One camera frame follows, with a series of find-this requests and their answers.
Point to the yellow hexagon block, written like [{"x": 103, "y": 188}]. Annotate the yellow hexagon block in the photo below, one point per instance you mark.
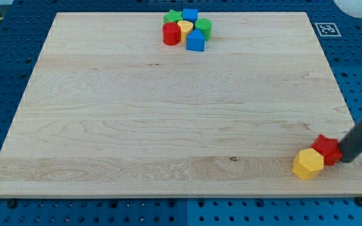
[{"x": 307, "y": 164}]

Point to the blue triangle block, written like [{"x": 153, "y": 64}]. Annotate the blue triangle block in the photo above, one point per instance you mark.
[{"x": 195, "y": 41}]

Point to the yellow heart block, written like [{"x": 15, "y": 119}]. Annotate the yellow heart block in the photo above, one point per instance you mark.
[{"x": 186, "y": 27}]

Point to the white fiducial marker tag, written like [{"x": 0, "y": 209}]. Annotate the white fiducial marker tag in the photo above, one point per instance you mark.
[{"x": 325, "y": 29}]

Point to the green cylinder block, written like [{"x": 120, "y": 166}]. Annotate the green cylinder block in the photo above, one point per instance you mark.
[{"x": 205, "y": 27}]

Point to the wooden board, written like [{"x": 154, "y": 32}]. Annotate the wooden board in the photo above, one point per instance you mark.
[{"x": 110, "y": 111}]

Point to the green star block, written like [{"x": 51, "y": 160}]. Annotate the green star block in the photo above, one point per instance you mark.
[{"x": 172, "y": 16}]

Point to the blue cube block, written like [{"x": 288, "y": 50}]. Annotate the blue cube block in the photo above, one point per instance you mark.
[{"x": 190, "y": 15}]

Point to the red star block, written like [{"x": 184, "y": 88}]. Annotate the red star block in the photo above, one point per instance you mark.
[{"x": 328, "y": 148}]

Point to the red cylinder block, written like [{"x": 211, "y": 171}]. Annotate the red cylinder block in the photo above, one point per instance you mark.
[{"x": 171, "y": 33}]

